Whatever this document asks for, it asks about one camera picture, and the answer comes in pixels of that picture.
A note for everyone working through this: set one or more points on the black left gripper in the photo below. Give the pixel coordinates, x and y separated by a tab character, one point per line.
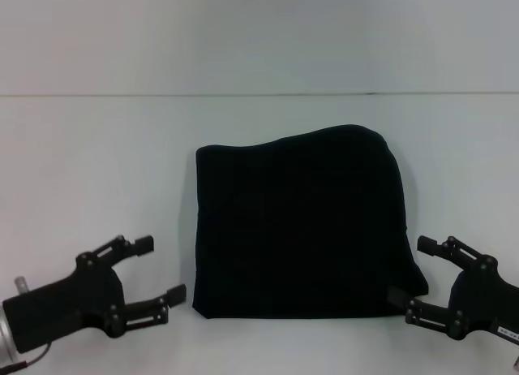
61	306

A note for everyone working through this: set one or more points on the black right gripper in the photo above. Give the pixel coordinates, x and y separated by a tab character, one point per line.
486	298

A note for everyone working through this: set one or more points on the black shirt with FREE print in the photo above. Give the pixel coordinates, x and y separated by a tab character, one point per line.
304	229

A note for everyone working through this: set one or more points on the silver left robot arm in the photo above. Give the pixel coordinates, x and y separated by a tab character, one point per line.
5	334

